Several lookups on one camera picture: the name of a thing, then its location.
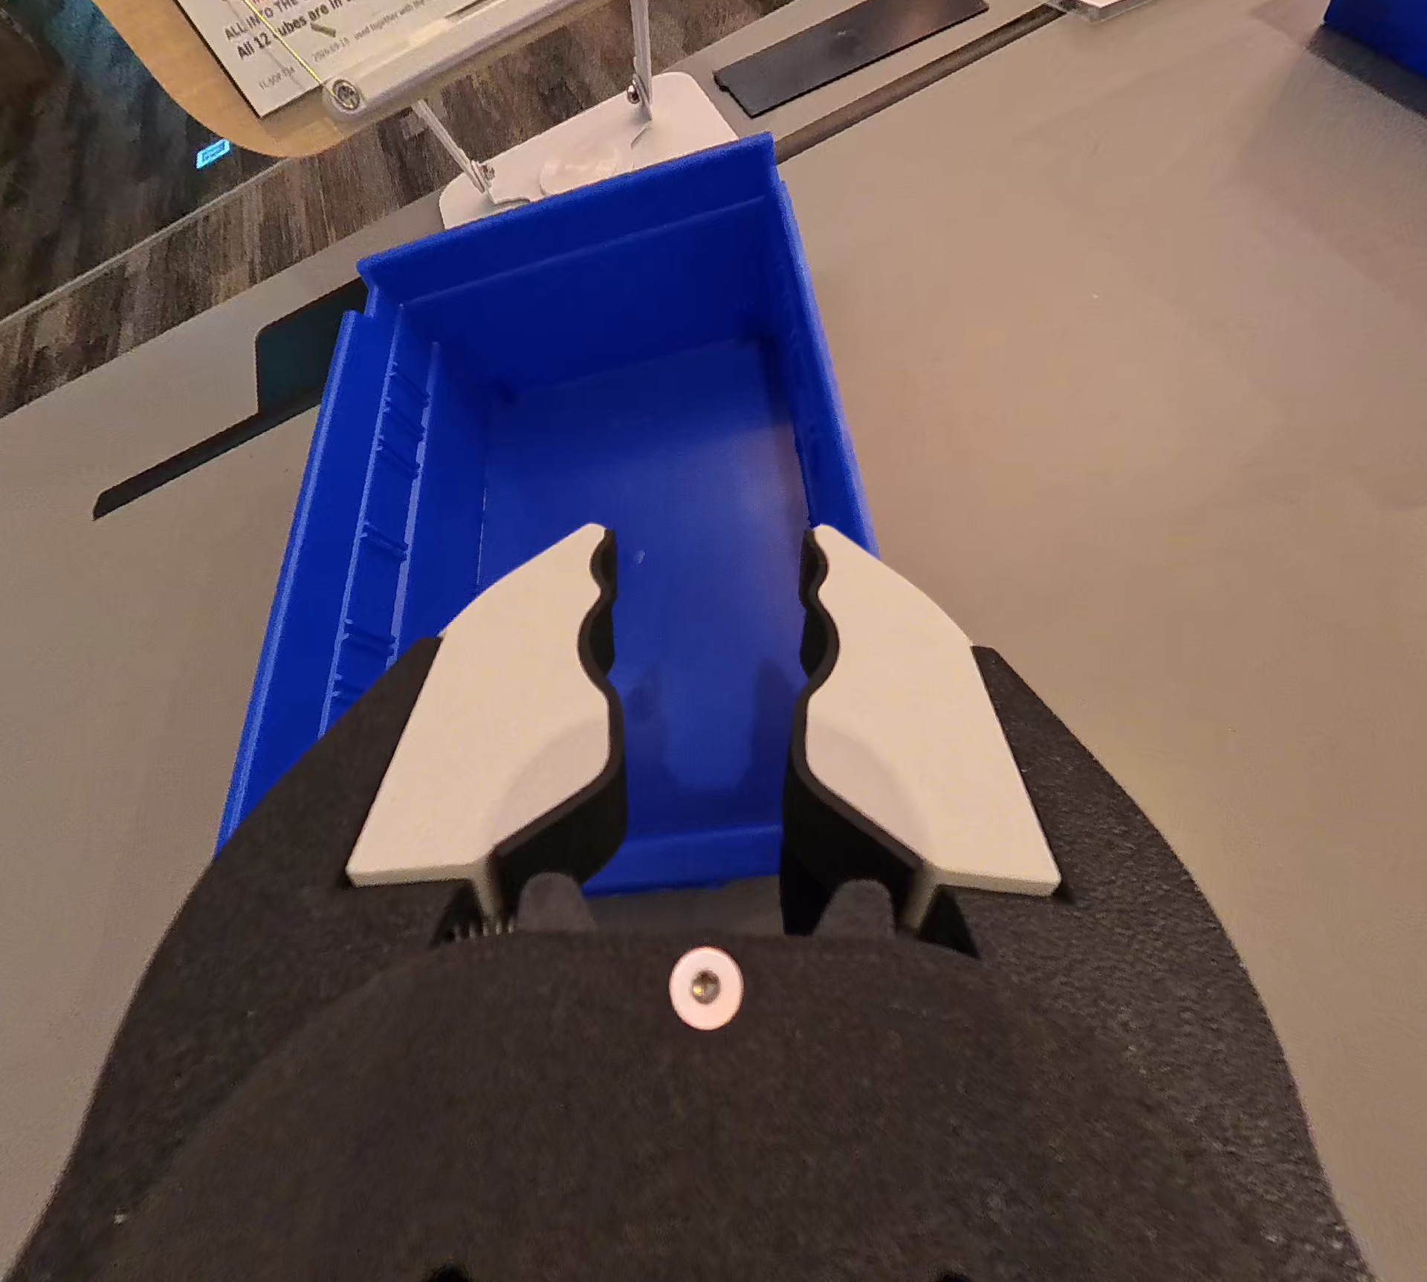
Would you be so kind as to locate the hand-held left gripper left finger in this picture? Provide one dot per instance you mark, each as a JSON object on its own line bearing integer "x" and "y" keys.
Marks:
{"x": 491, "y": 746}

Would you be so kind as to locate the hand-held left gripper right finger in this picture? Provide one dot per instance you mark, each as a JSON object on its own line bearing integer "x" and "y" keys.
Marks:
{"x": 927, "y": 758}

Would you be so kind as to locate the black desk panel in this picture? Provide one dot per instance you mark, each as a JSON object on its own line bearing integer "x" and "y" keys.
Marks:
{"x": 303, "y": 356}
{"x": 848, "y": 39}

